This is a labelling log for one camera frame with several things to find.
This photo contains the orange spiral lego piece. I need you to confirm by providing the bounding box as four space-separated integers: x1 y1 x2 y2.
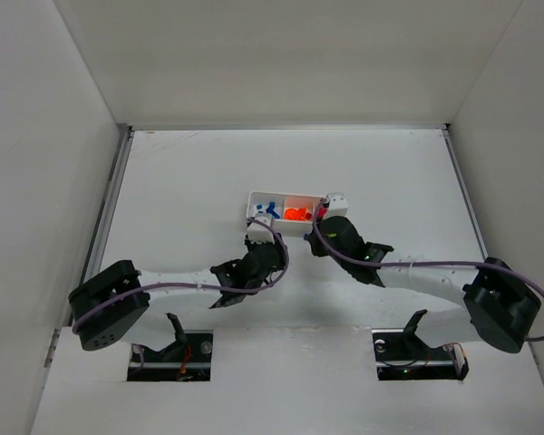
284 208 300 220

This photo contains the large blue curved lego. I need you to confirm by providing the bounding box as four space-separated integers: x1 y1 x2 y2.
266 201 280 219

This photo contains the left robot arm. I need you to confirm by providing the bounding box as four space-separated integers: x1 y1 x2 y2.
68 240 289 352

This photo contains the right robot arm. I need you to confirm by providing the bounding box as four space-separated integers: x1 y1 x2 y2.
306 216 541 353

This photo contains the orange spiral piece in tray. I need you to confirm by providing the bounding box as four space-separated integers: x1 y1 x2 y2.
297 208 312 221

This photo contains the white three-compartment tray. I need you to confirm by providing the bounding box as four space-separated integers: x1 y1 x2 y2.
246 191 322 237

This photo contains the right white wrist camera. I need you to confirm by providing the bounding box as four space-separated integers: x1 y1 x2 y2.
324 192 348 218

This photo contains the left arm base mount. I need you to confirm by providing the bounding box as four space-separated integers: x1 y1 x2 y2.
127 314 214 382

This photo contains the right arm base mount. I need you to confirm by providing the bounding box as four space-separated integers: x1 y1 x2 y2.
372 310 470 382

